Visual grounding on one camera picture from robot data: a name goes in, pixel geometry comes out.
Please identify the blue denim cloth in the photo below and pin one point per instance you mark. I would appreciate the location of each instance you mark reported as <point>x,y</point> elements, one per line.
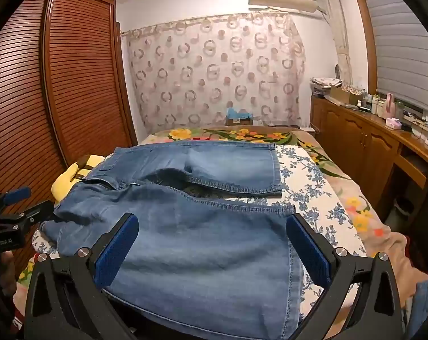
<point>426,304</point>

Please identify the pink bottle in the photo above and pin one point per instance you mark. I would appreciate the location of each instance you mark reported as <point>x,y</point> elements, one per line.
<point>389,106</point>

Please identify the blue topped cardboard box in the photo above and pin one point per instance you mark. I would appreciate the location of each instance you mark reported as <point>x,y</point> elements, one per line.
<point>237,117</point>

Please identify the colourful floral blanket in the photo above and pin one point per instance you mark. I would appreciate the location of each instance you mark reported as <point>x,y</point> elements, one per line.
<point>359,198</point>

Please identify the pink tissue box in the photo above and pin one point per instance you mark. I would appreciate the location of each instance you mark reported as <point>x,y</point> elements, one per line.
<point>393,123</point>

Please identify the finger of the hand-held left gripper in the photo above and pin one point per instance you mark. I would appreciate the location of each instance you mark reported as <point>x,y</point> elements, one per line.
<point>17,194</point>
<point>30,214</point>

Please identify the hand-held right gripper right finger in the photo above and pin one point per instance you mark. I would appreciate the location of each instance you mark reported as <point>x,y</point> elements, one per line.
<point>307,251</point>

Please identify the open cardboard box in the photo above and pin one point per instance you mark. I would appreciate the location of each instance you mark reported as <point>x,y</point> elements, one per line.
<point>345,96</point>

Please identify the beige gathered curtain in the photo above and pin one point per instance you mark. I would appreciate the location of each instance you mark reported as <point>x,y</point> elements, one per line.
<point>341,42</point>

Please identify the wooden cabinet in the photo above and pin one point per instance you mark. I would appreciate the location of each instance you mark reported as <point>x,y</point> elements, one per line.
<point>359,138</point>

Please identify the grey window blind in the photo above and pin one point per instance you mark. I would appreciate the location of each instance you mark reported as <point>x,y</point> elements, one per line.
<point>401,42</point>

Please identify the sheer curtain with circles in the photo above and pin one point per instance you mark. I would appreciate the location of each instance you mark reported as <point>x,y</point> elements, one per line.
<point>207,71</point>

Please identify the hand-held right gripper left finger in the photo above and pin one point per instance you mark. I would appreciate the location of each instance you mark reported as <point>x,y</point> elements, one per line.
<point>116,251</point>

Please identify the blue denim pants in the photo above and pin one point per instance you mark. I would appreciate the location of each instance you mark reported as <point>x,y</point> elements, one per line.
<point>200,248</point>

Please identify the group of white bottles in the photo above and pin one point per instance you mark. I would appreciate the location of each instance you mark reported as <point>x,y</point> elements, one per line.
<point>376,105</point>

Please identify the brown slatted wooden wardrobe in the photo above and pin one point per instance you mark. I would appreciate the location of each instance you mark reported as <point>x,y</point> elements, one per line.
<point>76,78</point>

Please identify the yellow plush toy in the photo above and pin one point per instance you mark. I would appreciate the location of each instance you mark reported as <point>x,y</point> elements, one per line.
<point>63,184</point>

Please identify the stack of papers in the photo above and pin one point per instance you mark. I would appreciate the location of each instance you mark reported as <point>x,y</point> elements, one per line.
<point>325,84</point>

